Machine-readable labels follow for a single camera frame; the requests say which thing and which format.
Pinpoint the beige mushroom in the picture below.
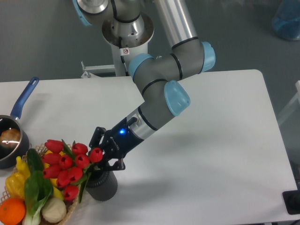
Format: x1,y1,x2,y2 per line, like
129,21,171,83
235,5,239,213
42,197,67,223

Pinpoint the green bok choy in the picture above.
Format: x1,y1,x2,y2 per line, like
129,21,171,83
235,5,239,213
22,170,54,225

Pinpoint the white frame at right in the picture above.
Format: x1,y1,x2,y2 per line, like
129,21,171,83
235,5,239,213
277,81,300,126

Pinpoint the blue translucent container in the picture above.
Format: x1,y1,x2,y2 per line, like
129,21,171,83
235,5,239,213
271,0,300,41

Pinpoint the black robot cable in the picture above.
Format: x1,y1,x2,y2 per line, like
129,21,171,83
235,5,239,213
118,36,130,77

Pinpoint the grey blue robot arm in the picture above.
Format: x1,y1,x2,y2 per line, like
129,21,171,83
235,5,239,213
73,0,216,171

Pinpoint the brown bread bun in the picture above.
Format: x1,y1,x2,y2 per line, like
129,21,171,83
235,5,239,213
0,128,21,149

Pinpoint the blue handled saucepan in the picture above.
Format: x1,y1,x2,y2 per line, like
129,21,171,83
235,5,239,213
0,77,39,169

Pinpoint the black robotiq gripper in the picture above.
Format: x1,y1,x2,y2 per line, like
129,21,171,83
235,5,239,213
89,118,144,171

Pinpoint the red tulip bouquet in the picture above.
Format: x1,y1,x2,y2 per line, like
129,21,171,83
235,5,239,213
42,139,104,203

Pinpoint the yellow corn cob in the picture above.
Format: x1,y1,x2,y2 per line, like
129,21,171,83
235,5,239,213
53,187,64,201

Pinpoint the dark grey ribbed vase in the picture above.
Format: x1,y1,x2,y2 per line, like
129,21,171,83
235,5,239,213
86,170,118,202

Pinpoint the green cucumber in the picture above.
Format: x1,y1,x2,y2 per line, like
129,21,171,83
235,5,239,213
26,148,44,173

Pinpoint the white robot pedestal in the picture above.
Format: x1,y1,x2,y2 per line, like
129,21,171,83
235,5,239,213
81,13,163,79

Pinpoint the yellow bell pepper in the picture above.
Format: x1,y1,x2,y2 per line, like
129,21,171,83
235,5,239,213
5,172,25,200

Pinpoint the orange fruit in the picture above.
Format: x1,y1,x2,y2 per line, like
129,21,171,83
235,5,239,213
0,198,26,225

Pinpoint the black device at edge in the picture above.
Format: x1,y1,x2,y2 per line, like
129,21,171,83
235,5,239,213
282,190,300,215

